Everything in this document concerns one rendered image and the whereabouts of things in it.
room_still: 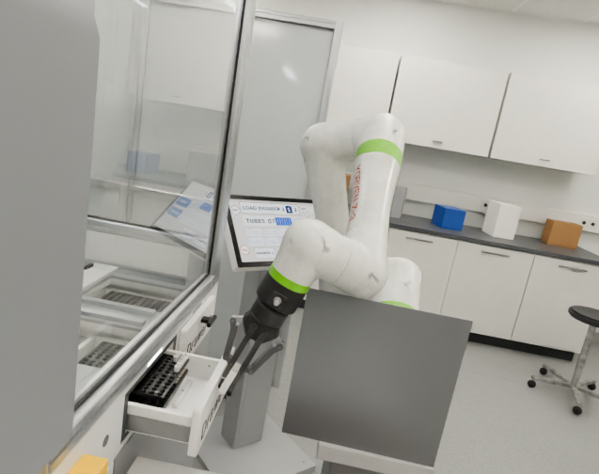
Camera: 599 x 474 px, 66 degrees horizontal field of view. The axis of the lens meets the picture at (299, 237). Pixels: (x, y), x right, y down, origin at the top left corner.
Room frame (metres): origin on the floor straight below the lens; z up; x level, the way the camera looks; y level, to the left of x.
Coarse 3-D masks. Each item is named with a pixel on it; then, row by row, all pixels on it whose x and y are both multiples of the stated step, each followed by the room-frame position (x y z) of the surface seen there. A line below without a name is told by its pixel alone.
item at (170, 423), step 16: (176, 352) 1.07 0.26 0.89; (192, 368) 1.06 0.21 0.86; (208, 368) 1.06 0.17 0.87; (192, 384) 1.03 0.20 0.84; (192, 400) 0.96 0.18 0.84; (128, 416) 0.82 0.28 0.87; (144, 416) 0.82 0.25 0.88; (160, 416) 0.82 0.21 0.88; (176, 416) 0.82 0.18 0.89; (192, 416) 0.82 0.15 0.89; (144, 432) 0.82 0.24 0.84; (160, 432) 0.82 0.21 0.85; (176, 432) 0.82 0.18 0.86
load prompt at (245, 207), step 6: (240, 204) 1.82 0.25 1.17; (246, 204) 1.84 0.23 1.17; (252, 204) 1.86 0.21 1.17; (258, 204) 1.88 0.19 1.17; (264, 204) 1.90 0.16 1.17; (270, 204) 1.92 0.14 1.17; (276, 204) 1.94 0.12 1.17; (282, 204) 1.96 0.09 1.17; (288, 204) 1.98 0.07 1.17; (246, 210) 1.82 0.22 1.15; (252, 210) 1.84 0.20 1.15; (258, 210) 1.86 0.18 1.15; (264, 210) 1.88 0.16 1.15; (270, 210) 1.90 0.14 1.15; (276, 210) 1.92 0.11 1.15; (282, 210) 1.94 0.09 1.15; (288, 210) 1.96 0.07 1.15; (294, 210) 1.98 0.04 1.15
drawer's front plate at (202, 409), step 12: (216, 372) 0.94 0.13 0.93; (216, 384) 0.91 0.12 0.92; (204, 396) 0.85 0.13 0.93; (216, 396) 0.93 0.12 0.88; (204, 408) 0.82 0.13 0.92; (216, 408) 0.96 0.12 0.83; (192, 420) 0.80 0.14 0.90; (204, 420) 0.84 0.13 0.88; (192, 432) 0.80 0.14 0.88; (192, 444) 0.80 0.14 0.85; (192, 456) 0.80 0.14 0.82
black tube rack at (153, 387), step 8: (160, 360) 1.01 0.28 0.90; (168, 360) 1.01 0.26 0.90; (152, 368) 0.97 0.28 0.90; (160, 368) 0.98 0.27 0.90; (168, 368) 0.98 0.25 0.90; (144, 376) 0.93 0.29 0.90; (152, 376) 0.93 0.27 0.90; (160, 376) 0.94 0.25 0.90; (184, 376) 1.01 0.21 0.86; (144, 384) 0.90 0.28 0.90; (152, 384) 0.90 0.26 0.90; (160, 384) 0.91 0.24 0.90; (176, 384) 0.96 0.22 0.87; (136, 392) 0.86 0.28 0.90; (144, 392) 0.91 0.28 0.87; (152, 392) 0.87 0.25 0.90; (168, 392) 0.93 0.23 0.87; (136, 400) 0.88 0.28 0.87; (144, 400) 0.89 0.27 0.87; (152, 400) 0.89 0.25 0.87; (160, 400) 0.89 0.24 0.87; (168, 400) 0.90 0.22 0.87
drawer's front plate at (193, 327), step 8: (208, 304) 1.33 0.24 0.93; (200, 312) 1.26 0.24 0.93; (208, 312) 1.33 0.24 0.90; (192, 320) 1.20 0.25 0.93; (200, 320) 1.25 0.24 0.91; (184, 328) 1.14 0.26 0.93; (192, 328) 1.17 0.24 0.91; (200, 328) 1.27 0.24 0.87; (208, 328) 1.36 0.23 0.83; (184, 336) 1.12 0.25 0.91; (192, 336) 1.18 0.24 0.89; (200, 336) 1.28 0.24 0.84; (184, 344) 1.12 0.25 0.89; (184, 352) 1.13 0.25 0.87; (192, 352) 1.20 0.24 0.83
